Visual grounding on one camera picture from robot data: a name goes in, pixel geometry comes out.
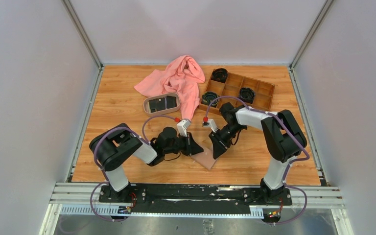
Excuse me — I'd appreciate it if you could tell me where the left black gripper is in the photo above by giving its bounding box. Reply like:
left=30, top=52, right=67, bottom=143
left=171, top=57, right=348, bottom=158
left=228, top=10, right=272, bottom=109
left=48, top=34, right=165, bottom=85
left=164, top=132, right=204, bottom=156

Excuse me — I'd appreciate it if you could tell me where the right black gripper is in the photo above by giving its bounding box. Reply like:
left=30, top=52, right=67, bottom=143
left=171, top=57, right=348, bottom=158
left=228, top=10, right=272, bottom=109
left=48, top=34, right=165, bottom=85
left=209, top=123, right=245, bottom=159

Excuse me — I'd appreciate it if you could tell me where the pink card holder wallet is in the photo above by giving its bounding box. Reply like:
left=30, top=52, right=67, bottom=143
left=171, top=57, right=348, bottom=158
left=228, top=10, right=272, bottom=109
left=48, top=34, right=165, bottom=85
left=191, top=147, right=217, bottom=170

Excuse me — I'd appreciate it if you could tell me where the beige oval card tray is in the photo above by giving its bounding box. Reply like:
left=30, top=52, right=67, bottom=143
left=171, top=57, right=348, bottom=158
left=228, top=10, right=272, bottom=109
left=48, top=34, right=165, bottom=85
left=142, top=93, right=181, bottom=117

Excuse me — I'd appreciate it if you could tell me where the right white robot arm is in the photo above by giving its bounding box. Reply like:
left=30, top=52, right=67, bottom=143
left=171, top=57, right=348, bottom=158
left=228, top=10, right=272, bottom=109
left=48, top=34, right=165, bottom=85
left=203, top=102, right=310, bottom=205

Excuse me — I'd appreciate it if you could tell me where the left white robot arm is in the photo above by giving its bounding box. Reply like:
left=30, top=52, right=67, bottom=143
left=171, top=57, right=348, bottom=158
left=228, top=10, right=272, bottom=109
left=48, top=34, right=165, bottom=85
left=89, top=123, right=205, bottom=203

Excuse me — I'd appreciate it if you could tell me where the rolled belt front left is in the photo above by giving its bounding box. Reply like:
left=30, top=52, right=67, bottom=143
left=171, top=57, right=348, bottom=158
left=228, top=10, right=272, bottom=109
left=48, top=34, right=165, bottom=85
left=201, top=91, right=219, bottom=107

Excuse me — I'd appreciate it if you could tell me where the rolled belt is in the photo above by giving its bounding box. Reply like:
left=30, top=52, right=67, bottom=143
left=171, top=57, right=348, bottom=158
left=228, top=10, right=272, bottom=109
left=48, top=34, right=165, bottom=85
left=201, top=91, right=219, bottom=107
left=238, top=87, right=256, bottom=104
left=211, top=68, right=229, bottom=83

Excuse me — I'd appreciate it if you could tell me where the rolled belt middle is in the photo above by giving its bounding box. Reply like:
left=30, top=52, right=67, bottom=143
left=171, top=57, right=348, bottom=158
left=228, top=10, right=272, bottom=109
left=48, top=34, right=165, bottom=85
left=238, top=87, right=256, bottom=104

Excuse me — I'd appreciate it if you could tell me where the rolled belt back left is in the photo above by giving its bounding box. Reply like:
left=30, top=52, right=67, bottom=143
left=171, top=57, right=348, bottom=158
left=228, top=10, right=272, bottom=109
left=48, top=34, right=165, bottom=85
left=211, top=68, right=229, bottom=83

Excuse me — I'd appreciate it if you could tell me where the pink cloth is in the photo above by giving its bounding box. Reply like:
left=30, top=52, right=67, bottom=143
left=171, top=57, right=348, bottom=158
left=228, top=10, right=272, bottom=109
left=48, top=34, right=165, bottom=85
left=134, top=55, right=205, bottom=120

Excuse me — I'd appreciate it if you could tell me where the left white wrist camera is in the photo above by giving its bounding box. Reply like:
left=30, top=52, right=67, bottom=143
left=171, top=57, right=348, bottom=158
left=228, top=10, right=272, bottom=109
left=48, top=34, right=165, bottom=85
left=176, top=119, right=191, bottom=137

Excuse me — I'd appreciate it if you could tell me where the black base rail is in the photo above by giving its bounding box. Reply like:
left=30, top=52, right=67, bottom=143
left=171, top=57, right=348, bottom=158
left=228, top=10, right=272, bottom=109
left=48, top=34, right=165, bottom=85
left=95, top=184, right=292, bottom=218

